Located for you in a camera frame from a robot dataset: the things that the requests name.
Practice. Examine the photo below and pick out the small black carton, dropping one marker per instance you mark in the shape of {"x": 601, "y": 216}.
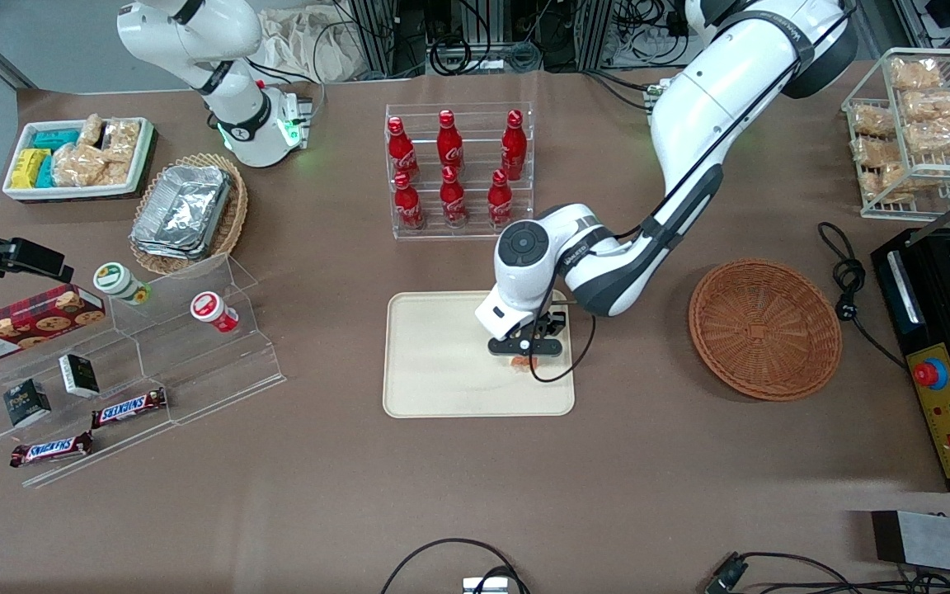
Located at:
{"x": 27, "y": 404}
{"x": 79, "y": 375}

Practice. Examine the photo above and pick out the clear bag of crackers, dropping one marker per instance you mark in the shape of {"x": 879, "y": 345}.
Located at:
{"x": 91, "y": 130}
{"x": 119, "y": 173}
{"x": 77, "y": 165}
{"x": 122, "y": 140}

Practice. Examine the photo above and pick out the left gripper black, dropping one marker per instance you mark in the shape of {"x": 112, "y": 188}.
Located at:
{"x": 555, "y": 322}

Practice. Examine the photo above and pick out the brown round wicker basket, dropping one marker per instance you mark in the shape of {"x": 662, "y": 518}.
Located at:
{"x": 764, "y": 330}

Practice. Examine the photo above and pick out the beige plastic tray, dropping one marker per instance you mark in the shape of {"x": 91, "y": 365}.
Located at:
{"x": 442, "y": 363}

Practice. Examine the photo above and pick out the white cloth bag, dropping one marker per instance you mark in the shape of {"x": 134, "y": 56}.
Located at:
{"x": 310, "y": 45}

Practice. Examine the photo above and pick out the light oval wicker basket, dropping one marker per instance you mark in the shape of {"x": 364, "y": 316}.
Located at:
{"x": 236, "y": 214}

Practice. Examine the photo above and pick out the stacked foil containers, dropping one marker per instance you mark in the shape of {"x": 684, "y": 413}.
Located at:
{"x": 182, "y": 206}

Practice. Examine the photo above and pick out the aluminium frame post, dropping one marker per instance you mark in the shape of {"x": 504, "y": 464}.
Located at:
{"x": 374, "y": 37}
{"x": 594, "y": 33}

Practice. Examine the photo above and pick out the clear acrylic bottle rack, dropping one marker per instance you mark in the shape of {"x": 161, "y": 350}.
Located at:
{"x": 463, "y": 231}

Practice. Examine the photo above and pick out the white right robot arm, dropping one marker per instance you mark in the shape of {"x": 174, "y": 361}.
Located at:
{"x": 236, "y": 107}

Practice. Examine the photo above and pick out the red cola bottle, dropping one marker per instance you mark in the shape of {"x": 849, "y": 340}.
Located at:
{"x": 401, "y": 148}
{"x": 409, "y": 206}
{"x": 450, "y": 144}
{"x": 514, "y": 148}
{"x": 500, "y": 198}
{"x": 453, "y": 202}

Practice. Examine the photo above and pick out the Snickers bar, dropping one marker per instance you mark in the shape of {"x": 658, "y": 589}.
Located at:
{"x": 129, "y": 407}
{"x": 50, "y": 450}

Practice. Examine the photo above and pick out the red Walkers cookie box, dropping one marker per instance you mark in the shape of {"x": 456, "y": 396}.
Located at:
{"x": 25, "y": 326}

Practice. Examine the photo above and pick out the clear acrylic step stand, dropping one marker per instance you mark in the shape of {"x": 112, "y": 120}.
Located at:
{"x": 195, "y": 371}

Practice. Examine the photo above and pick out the white snack bin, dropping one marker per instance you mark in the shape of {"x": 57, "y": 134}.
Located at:
{"x": 71, "y": 192}

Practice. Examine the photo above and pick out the clear bag of pastry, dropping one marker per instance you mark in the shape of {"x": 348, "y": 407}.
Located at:
{"x": 935, "y": 106}
{"x": 916, "y": 74}
{"x": 877, "y": 153}
{"x": 872, "y": 121}
{"x": 883, "y": 183}
{"x": 941, "y": 136}

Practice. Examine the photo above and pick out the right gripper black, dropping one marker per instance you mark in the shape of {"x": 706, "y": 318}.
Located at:
{"x": 20, "y": 255}

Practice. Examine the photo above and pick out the small grey device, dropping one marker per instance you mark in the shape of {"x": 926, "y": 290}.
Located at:
{"x": 485, "y": 586}

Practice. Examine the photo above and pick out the red lid yogurt cup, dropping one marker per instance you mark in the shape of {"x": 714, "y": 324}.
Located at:
{"x": 211, "y": 310}

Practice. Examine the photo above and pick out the green lid yogurt cup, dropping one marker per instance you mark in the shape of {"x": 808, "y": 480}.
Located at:
{"x": 119, "y": 282}

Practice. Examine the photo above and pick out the teal snack packet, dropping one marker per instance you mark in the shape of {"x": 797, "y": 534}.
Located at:
{"x": 56, "y": 139}
{"x": 45, "y": 173}

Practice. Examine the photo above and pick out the yellow snack packet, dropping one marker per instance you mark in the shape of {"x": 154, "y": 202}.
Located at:
{"x": 28, "y": 169}

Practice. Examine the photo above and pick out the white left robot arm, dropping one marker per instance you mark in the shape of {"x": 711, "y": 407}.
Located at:
{"x": 689, "y": 107}

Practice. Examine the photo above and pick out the dark wooden box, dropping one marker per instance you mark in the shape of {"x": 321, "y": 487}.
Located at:
{"x": 937, "y": 540}

